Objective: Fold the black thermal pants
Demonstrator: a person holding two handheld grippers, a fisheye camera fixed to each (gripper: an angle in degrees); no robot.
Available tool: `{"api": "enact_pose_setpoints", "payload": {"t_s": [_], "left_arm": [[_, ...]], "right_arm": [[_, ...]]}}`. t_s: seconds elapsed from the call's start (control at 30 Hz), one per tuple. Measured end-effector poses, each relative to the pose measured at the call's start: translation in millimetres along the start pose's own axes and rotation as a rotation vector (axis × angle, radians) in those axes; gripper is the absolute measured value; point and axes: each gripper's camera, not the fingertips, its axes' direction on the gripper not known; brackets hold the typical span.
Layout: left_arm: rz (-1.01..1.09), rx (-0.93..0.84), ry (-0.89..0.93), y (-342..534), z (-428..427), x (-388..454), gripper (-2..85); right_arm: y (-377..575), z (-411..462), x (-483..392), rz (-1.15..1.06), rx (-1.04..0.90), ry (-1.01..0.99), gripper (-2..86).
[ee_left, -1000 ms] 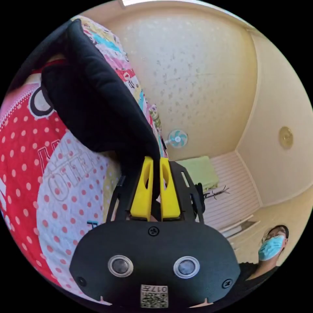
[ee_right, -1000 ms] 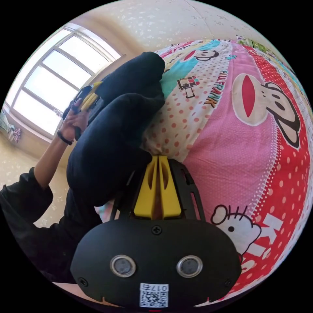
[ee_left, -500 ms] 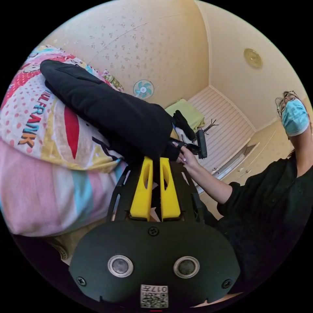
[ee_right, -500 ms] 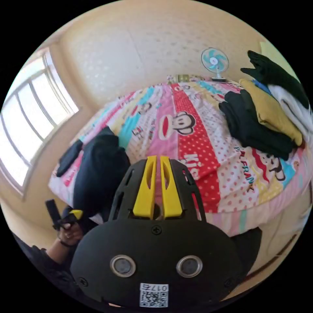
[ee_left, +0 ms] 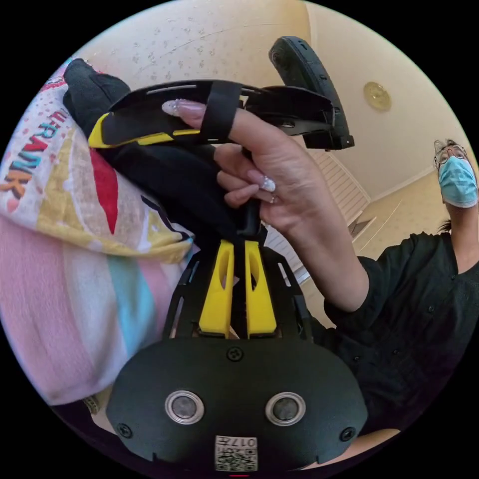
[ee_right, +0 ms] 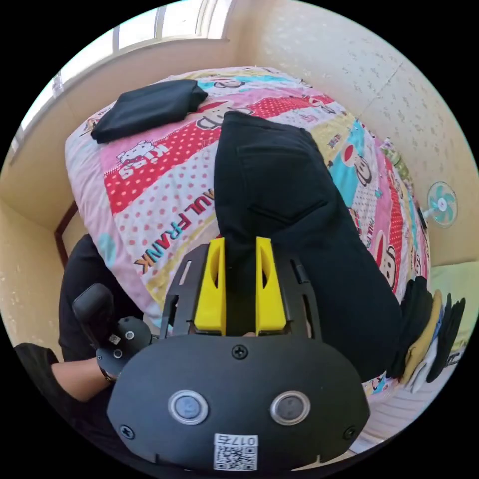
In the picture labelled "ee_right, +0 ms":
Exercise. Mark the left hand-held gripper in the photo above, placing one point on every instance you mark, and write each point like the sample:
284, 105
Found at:
129, 342

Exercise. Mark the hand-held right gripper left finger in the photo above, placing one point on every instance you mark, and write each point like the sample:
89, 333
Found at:
210, 299

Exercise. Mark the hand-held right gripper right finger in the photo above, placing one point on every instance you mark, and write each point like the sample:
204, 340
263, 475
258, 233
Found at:
272, 303

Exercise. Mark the black thermal pants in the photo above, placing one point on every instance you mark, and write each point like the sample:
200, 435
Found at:
284, 179

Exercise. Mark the person's left forearm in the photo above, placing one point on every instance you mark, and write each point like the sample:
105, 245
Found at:
76, 378

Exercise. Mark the person's body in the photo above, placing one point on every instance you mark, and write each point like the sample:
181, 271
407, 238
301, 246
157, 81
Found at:
86, 284

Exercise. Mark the bed with printed quilt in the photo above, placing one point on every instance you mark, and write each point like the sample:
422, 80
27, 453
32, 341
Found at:
164, 209

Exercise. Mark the pile of clothes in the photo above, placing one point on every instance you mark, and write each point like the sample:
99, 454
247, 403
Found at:
419, 329

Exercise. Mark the small teal fan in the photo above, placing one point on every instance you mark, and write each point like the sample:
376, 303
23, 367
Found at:
442, 204

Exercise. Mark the folded black garment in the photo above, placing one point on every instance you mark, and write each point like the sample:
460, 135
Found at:
149, 108

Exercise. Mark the window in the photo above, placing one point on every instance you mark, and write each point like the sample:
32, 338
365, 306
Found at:
138, 28

